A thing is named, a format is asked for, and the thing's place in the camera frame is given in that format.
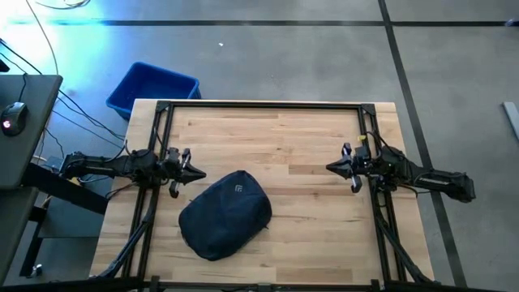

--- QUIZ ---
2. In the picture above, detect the black table frame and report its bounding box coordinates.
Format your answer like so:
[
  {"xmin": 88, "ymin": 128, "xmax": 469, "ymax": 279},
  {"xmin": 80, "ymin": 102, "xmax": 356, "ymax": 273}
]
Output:
[{"xmin": 91, "ymin": 100, "xmax": 437, "ymax": 292}]

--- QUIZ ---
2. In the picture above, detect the black desk top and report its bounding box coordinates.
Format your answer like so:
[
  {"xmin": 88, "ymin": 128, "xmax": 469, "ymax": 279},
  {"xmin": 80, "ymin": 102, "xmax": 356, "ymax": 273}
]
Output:
[
  {"xmin": 0, "ymin": 187, "xmax": 40, "ymax": 285},
  {"xmin": 0, "ymin": 74, "xmax": 64, "ymax": 191}
]

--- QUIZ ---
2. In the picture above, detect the black computer mouse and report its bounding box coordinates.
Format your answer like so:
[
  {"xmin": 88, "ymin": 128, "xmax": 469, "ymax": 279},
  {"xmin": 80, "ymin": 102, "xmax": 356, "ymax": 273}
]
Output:
[{"xmin": 0, "ymin": 101, "xmax": 29, "ymax": 137}]

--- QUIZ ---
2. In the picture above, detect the grey floor cable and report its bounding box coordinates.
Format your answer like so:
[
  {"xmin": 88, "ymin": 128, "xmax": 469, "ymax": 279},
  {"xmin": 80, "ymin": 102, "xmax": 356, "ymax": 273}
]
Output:
[{"xmin": 24, "ymin": 0, "xmax": 60, "ymax": 76}]

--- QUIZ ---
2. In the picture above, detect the dark navy backpack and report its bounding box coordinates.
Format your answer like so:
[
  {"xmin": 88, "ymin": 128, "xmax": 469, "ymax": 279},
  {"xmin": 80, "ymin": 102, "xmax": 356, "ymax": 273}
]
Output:
[{"xmin": 178, "ymin": 170, "xmax": 273, "ymax": 262}]

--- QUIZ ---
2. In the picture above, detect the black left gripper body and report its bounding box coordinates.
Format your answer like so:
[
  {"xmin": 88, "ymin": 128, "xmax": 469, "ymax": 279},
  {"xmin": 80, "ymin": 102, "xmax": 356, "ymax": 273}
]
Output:
[{"xmin": 163, "ymin": 147, "xmax": 192, "ymax": 200}]

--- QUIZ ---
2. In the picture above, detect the blue plastic bin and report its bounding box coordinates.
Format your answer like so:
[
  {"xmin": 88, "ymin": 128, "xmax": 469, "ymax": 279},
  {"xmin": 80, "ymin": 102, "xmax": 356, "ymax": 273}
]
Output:
[{"xmin": 105, "ymin": 61, "xmax": 203, "ymax": 122}]

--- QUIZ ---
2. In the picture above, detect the black desk leg frame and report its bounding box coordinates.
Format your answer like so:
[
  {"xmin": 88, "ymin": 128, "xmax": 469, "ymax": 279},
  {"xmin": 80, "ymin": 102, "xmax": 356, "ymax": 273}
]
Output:
[{"xmin": 19, "ymin": 161, "xmax": 111, "ymax": 279}]

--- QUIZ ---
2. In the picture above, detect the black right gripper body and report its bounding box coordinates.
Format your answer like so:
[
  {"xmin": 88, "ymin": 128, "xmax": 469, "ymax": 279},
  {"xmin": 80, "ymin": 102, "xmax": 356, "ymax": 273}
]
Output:
[{"xmin": 341, "ymin": 142, "xmax": 372, "ymax": 194}]

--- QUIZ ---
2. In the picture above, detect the grey metal bar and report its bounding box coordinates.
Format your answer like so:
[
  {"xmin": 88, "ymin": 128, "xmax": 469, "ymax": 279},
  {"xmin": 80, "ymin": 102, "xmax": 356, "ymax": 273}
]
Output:
[{"xmin": 502, "ymin": 101, "xmax": 519, "ymax": 143}]

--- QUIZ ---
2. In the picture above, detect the black power brick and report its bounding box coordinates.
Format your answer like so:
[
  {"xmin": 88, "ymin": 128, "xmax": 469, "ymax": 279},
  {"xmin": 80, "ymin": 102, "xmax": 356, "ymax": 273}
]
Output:
[{"xmin": 42, "ymin": 156, "xmax": 66, "ymax": 171}]

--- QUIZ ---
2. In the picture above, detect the black floor cable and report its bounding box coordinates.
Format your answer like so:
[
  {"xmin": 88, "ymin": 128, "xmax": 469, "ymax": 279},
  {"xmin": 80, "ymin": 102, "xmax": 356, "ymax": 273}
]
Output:
[
  {"xmin": 0, "ymin": 38, "xmax": 127, "ymax": 141},
  {"xmin": 51, "ymin": 109, "xmax": 125, "ymax": 145}
]

